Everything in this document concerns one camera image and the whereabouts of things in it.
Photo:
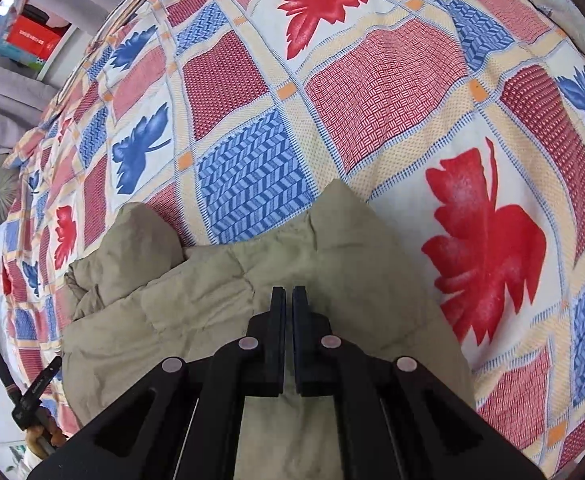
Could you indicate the olive green padded jacket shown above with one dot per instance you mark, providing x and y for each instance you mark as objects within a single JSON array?
[{"x": 212, "y": 280}]

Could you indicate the red box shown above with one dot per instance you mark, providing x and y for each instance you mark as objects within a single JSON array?
[{"x": 35, "y": 37}]

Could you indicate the person's left hand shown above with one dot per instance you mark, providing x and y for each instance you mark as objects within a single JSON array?
[{"x": 42, "y": 432}]

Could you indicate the white shelf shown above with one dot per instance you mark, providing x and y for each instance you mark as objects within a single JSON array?
[{"x": 57, "y": 55}]

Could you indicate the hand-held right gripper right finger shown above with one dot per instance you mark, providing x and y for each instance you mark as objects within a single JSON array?
[{"x": 302, "y": 330}]

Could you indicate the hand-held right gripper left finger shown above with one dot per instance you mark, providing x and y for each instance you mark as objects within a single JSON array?
[{"x": 276, "y": 330}]

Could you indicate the leaf print patchwork blanket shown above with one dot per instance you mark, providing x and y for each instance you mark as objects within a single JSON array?
[{"x": 382, "y": 90}]

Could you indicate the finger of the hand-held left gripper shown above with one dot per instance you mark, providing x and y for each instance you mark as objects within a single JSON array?
[
  {"x": 40, "y": 385},
  {"x": 5, "y": 375}
]

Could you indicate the teal box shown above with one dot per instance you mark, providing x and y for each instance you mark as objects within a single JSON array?
[{"x": 20, "y": 57}]

